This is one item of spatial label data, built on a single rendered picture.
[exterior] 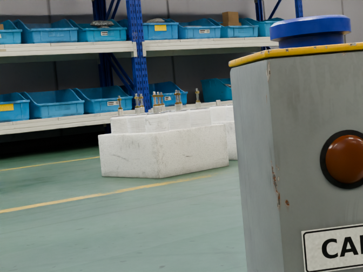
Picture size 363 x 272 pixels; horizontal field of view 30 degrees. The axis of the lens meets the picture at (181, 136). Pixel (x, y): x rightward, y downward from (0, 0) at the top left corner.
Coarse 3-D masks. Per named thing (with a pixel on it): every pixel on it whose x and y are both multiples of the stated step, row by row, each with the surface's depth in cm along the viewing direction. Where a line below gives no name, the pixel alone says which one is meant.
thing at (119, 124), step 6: (120, 108) 288; (120, 114) 288; (114, 120) 286; (120, 120) 285; (126, 120) 286; (114, 126) 286; (120, 126) 285; (126, 126) 286; (114, 132) 287; (120, 132) 285; (126, 132) 286
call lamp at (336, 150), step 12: (336, 144) 30; (348, 144) 30; (360, 144) 31; (336, 156) 30; (348, 156) 30; (360, 156) 30; (336, 168) 30; (348, 168) 30; (360, 168) 31; (348, 180) 31
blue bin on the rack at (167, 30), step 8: (120, 24) 561; (144, 24) 536; (152, 24) 540; (160, 24) 545; (168, 24) 549; (176, 24) 554; (128, 32) 553; (144, 32) 538; (152, 32) 542; (160, 32) 546; (168, 32) 550; (176, 32) 555; (128, 40) 555
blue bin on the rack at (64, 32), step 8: (16, 24) 504; (24, 24) 491; (32, 24) 531; (40, 24) 534; (48, 24) 538; (56, 24) 531; (64, 24) 518; (24, 32) 493; (32, 32) 481; (40, 32) 484; (48, 32) 487; (56, 32) 490; (64, 32) 494; (72, 32) 498; (24, 40) 496; (32, 40) 483; (40, 40) 484; (48, 40) 488; (56, 40) 491; (64, 40) 495; (72, 40) 498
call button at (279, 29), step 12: (276, 24) 33; (288, 24) 32; (300, 24) 32; (312, 24) 32; (324, 24) 32; (336, 24) 32; (348, 24) 33; (276, 36) 33; (288, 36) 32; (300, 36) 32; (312, 36) 32; (324, 36) 32; (336, 36) 33
